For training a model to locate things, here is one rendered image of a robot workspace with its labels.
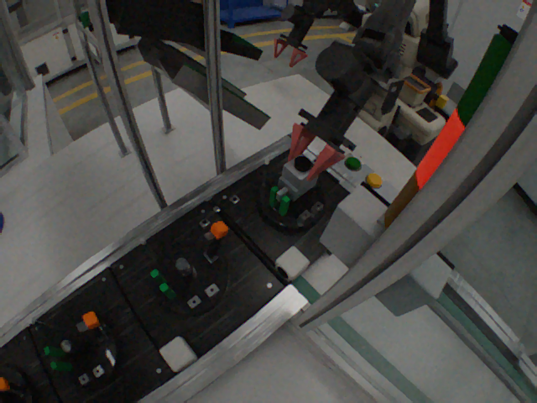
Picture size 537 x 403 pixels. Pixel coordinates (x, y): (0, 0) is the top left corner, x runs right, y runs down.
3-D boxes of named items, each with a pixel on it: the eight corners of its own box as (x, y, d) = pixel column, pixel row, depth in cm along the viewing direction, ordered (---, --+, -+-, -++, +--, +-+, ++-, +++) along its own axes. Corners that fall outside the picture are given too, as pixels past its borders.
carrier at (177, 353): (206, 205, 55) (198, 165, 44) (284, 289, 46) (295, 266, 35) (113, 269, 44) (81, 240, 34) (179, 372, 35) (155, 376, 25)
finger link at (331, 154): (310, 188, 41) (343, 140, 38) (278, 163, 44) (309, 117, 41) (323, 189, 47) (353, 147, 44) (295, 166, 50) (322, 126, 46)
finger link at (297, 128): (300, 181, 42) (334, 133, 38) (270, 156, 45) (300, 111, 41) (315, 182, 48) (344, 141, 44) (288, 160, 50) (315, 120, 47)
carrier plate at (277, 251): (289, 153, 66) (290, 146, 64) (362, 213, 57) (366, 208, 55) (212, 201, 55) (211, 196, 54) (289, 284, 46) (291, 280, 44)
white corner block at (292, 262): (289, 253, 50) (293, 244, 47) (306, 269, 48) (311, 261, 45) (273, 268, 48) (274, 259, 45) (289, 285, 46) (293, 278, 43)
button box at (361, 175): (343, 166, 71) (350, 150, 66) (400, 213, 64) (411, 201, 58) (328, 177, 68) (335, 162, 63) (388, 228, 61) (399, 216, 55)
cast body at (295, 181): (299, 171, 52) (305, 146, 46) (315, 185, 50) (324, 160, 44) (268, 192, 48) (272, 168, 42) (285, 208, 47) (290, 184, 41)
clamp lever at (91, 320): (101, 327, 34) (92, 310, 29) (107, 337, 33) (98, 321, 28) (85, 335, 31) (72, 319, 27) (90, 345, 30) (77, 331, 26)
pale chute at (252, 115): (236, 105, 70) (246, 93, 69) (260, 130, 64) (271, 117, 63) (155, 60, 47) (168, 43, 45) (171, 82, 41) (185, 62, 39)
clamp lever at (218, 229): (211, 248, 44) (221, 219, 40) (219, 257, 43) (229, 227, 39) (195, 256, 42) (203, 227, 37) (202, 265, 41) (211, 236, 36)
